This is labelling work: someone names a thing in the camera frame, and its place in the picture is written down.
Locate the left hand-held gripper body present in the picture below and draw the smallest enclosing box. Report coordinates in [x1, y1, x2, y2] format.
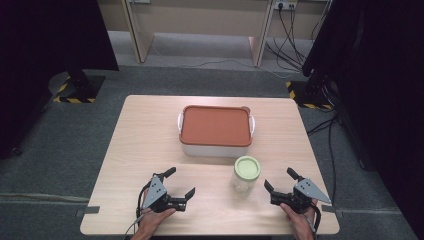
[142, 173, 187, 214]

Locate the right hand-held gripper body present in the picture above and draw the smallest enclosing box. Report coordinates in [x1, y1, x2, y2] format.
[269, 178, 333, 215]

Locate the glass jar with green lid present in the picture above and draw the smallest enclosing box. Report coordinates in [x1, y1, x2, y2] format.
[231, 155, 262, 195]

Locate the white storage box orange lid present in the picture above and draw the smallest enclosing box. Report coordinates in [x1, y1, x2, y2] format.
[177, 104, 256, 158]

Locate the person's left hand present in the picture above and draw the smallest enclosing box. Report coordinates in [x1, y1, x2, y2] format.
[131, 206, 177, 240]

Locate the person's right hand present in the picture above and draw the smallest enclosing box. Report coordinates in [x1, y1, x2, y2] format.
[279, 199, 319, 240]

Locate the black stand base striped tape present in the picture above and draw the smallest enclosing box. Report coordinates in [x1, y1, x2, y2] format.
[285, 79, 335, 111]
[48, 69, 106, 105]

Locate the black curtain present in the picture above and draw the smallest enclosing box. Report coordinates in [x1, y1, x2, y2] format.
[301, 0, 424, 240]
[0, 0, 120, 160]

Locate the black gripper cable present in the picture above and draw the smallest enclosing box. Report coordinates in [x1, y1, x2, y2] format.
[135, 180, 155, 219]
[308, 202, 323, 235]

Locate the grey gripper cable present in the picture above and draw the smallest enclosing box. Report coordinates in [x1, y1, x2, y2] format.
[123, 214, 146, 240]

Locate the thin grey floor cable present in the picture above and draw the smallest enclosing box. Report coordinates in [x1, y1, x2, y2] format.
[151, 46, 294, 80]

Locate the bundle of black cables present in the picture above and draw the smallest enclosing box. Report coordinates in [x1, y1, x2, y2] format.
[264, 4, 326, 73]

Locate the white wall socket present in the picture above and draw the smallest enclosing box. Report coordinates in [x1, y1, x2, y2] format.
[273, 0, 299, 11]

